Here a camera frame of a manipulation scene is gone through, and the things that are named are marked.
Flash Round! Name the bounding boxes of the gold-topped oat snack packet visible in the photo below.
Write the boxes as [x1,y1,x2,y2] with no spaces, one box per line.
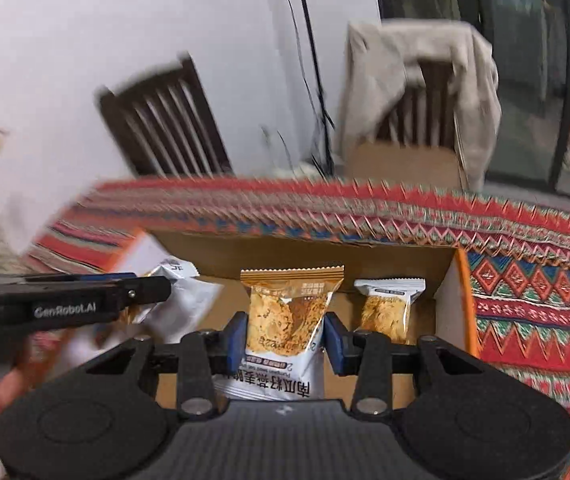
[212,264,346,402]

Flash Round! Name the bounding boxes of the person's left hand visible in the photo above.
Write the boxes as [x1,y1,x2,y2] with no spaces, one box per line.
[0,364,33,438]

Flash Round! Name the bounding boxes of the orange-edged cardboard box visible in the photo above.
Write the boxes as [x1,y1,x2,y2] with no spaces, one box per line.
[19,226,482,411]

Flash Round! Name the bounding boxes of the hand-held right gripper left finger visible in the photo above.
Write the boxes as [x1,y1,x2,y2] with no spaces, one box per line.
[82,311,249,422]

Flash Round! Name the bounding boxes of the dark wooden chair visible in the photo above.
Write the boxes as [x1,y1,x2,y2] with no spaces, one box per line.
[349,59,468,190]
[96,52,237,179]

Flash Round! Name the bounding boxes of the white-topped oat snack packet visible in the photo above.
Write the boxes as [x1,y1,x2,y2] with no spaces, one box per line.
[128,256,224,347]
[353,278,427,347]

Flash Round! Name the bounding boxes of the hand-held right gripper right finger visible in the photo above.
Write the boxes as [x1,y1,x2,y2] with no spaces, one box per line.
[323,311,486,422]

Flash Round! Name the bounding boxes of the black light stand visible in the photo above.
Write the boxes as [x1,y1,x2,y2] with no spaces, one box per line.
[275,0,337,177]

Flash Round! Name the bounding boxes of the red patterned tablecloth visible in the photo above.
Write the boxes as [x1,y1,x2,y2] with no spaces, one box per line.
[19,175,570,480]

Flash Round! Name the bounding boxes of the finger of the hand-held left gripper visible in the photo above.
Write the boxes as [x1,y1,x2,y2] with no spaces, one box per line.
[115,276,174,312]
[29,271,139,287]

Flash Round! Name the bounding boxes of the beige jacket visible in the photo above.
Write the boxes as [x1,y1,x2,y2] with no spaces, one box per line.
[336,18,502,192]

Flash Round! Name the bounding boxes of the glass-door wardrobe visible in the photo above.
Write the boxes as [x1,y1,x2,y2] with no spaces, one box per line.
[369,0,570,207]

